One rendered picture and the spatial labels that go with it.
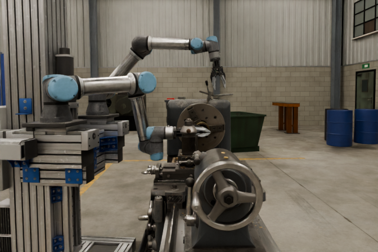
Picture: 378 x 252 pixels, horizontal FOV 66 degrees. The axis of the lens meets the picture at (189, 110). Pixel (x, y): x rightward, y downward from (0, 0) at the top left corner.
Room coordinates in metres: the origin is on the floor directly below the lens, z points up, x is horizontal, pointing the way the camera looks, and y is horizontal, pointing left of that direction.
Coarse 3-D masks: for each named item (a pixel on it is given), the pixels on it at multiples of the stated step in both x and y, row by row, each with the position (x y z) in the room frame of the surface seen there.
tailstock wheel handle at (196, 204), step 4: (196, 192) 0.58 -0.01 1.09; (192, 196) 0.57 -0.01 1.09; (196, 196) 0.55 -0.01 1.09; (192, 200) 0.54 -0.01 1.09; (196, 200) 0.53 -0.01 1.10; (200, 200) 0.54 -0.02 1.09; (192, 204) 0.53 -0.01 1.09; (196, 204) 0.52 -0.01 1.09; (200, 204) 0.53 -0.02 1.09; (192, 208) 0.52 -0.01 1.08; (196, 208) 0.52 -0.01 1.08; (200, 208) 0.53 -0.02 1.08
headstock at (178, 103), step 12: (168, 108) 2.03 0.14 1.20; (180, 108) 2.03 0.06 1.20; (216, 108) 2.03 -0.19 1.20; (228, 108) 2.03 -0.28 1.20; (168, 120) 2.03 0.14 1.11; (228, 120) 2.03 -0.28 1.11; (228, 132) 2.03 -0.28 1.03; (168, 144) 2.03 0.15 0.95; (180, 144) 2.03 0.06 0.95; (228, 144) 2.03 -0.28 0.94
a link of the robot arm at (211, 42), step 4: (212, 36) 2.00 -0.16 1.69; (208, 40) 2.00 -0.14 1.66; (212, 40) 1.99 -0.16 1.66; (216, 40) 2.00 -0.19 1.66; (208, 44) 1.99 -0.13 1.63; (212, 44) 1.99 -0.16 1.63; (216, 44) 2.00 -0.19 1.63; (208, 48) 2.00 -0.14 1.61; (212, 48) 1.99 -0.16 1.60; (216, 48) 2.00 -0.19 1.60
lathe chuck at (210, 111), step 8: (192, 104) 1.95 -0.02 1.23; (200, 104) 1.87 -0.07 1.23; (208, 104) 1.88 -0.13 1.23; (184, 112) 1.87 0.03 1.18; (200, 112) 1.87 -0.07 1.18; (208, 112) 1.87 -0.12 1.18; (216, 112) 1.87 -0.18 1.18; (184, 120) 1.88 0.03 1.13; (192, 120) 1.87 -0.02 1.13; (208, 120) 1.87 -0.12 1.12; (216, 120) 1.87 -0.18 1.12; (224, 128) 1.91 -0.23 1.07; (208, 136) 1.87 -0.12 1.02; (216, 136) 1.87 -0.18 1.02; (200, 144) 1.87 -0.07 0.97; (208, 144) 1.87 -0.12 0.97; (216, 144) 1.87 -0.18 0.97
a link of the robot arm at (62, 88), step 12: (144, 72) 1.55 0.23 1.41; (48, 84) 1.32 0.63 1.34; (60, 84) 1.31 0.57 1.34; (72, 84) 1.33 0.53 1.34; (84, 84) 1.39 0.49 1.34; (96, 84) 1.42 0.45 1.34; (108, 84) 1.45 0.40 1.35; (120, 84) 1.49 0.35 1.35; (132, 84) 1.52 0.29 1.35; (144, 84) 1.54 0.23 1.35; (48, 96) 1.39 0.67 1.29; (60, 96) 1.31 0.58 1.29; (72, 96) 1.33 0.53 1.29
